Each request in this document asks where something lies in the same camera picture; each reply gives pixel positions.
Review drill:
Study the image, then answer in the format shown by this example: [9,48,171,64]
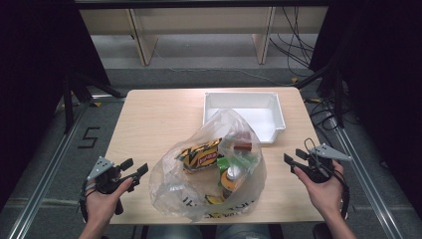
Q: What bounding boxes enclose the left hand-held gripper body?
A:
[87,156,133,216]

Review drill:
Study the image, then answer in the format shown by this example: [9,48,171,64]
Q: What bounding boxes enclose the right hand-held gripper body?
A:
[298,142,352,184]

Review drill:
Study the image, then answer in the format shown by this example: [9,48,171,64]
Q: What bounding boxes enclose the clear plastic bag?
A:
[148,108,268,223]

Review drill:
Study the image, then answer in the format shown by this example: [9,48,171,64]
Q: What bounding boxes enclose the green snack packet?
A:
[216,150,260,174]

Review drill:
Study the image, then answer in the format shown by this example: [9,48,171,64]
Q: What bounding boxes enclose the brown sausage packet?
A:
[232,130,255,152]

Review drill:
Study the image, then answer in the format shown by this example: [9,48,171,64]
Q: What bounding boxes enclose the white plastic bin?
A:
[202,92,287,144]

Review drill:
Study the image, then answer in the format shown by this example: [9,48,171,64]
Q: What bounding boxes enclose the black yellow chips bag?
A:
[175,137,224,174]

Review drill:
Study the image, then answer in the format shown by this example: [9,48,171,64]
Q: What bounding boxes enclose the orange juice bottle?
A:
[219,165,245,200]

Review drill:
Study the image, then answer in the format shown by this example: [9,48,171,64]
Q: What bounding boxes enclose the person's right hand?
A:
[293,160,346,219]

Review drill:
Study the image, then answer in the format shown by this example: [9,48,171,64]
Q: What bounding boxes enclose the person's left hand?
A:
[84,177,134,227]

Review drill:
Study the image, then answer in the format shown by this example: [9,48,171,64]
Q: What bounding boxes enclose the black metal stand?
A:
[62,71,125,134]
[293,59,346,129]

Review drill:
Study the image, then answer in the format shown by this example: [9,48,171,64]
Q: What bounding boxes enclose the person's right leg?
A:
[215,224,272,239]

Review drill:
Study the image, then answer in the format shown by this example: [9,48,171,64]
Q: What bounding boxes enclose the black curtain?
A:
[310,0,422,213]
[0,0,111,213]

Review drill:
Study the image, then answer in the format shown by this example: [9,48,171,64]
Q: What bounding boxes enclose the beige wooden desk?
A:
[79,6,329,66]

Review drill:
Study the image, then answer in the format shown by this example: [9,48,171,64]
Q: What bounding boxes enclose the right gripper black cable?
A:
[303,137,351,221]

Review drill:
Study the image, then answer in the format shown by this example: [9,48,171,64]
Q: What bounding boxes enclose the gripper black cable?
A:
[79,178,98,223]
[303,137,351,221]

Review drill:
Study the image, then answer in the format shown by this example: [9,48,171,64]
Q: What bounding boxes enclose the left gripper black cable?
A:
[79,178,98,223]

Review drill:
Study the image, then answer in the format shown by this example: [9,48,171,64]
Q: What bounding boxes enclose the black floor cables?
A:
[305,98,346,132]

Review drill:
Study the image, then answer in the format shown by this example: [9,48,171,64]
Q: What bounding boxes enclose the aluminium floor rail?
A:
[8,99,92,239]
[331,125,404,239]

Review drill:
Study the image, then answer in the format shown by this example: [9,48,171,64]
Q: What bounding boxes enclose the bundle of black cables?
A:
[269,6,317,78]

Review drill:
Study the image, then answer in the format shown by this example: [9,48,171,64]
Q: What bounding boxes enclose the thin white floor cable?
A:
[153,49,294,88]

